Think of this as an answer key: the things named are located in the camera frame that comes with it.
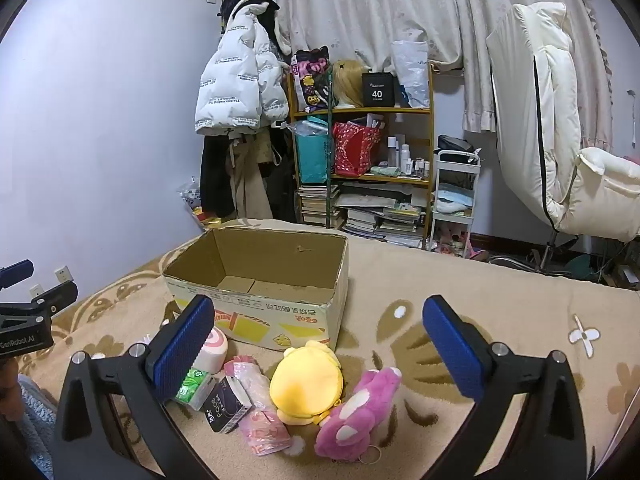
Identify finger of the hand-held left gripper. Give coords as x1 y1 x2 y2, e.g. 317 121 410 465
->
30 280 79 319
0 259 35 290

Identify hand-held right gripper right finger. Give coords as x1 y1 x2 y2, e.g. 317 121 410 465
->
415 295 593 480

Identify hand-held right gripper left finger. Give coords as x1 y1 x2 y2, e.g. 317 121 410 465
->
52 294 221 480

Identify pink swirl roll plush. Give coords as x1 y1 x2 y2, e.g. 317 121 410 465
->
192 327 229 376

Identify green tissue pack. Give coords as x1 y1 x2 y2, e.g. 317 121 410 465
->
175 367 217 409

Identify black tissue pack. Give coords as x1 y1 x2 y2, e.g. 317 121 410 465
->
202 376 253 434

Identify printed cardboard box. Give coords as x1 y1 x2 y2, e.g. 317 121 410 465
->
162 227 349 351

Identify pink plush bear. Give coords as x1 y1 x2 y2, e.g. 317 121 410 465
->
315 366 403 459

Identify yellow plush doll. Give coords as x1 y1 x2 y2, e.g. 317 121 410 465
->
270 340 343 426

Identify beige patterned blanket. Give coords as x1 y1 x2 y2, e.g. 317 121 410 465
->
20 217 640 480

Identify light blue fuzzy cloth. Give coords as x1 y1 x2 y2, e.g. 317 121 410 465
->
0 375 57 480

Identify pink tissue packet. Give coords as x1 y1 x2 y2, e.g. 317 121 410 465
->
223 355 292 457

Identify pink plush toy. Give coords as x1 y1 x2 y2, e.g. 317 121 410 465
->
434 222 489 262

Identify colourful bag pile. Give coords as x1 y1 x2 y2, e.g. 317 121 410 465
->
177 177 222 227

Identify stack of books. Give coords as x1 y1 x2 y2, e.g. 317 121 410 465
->
299 182 427 249

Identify white trolley cart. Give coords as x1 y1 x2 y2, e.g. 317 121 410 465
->
431 135 483 256

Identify dark hanging coat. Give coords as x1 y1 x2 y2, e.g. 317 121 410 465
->
200 130 237 218

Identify beige hanging pants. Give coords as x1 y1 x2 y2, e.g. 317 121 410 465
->
225 132 274 221

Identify group of cosmetic bottles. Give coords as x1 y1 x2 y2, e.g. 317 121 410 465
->
385 134 432 179

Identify wooden shelf rack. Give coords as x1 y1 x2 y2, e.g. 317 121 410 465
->
287 67 435 251

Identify red patterned bag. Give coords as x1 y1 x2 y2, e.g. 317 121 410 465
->
331 121 383 177

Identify teal bag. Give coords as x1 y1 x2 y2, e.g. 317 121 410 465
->
294 116 333 184

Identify cream padded chair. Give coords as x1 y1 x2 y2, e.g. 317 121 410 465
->
486 2 640 272

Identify black box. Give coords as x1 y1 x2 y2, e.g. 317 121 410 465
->
362 72 399 108

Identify white puffer jacket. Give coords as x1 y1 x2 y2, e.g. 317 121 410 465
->
194 2 291 137

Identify white plastic bag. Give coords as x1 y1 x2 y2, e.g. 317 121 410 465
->
391 40 431 109

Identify blonde wig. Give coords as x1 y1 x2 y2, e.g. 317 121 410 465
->
332 60 372 108

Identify black printed bag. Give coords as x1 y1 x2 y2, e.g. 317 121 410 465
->
291 46 333 112

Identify floral white curtain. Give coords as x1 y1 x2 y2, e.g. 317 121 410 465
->
275 0 613 151

